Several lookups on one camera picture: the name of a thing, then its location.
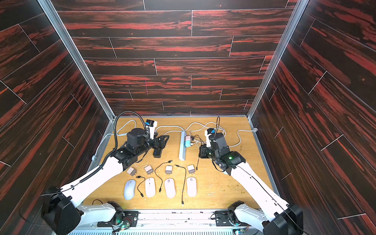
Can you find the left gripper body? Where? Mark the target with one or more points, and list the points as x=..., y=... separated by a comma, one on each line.
x=148, y=145

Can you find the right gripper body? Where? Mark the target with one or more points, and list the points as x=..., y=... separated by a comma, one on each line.
x=204, y=151

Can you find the pink charger adapter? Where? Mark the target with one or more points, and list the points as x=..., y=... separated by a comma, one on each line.
x=131, y=171
x=149, y=170

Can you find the pink mouse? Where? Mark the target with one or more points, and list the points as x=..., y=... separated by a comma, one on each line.
x=191, y=187
x=150, y=187
x=169, y=186

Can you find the white mouse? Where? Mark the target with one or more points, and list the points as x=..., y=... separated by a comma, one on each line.
x=129, y=189

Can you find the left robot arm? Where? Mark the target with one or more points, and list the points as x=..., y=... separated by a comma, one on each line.
x=62, y=207

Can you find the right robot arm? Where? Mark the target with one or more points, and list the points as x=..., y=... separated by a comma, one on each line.
x=276, y=216

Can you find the black power strip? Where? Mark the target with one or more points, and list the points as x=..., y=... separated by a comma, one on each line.
x=157, y=153

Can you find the white power strip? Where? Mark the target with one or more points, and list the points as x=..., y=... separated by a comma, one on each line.
x=182, y=149

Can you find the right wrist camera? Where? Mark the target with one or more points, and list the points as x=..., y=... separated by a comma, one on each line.
x=209, y=132

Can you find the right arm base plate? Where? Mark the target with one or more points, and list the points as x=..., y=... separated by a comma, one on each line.
x=222, y=219

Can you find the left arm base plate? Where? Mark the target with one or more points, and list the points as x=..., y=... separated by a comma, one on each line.
x=123, y=219

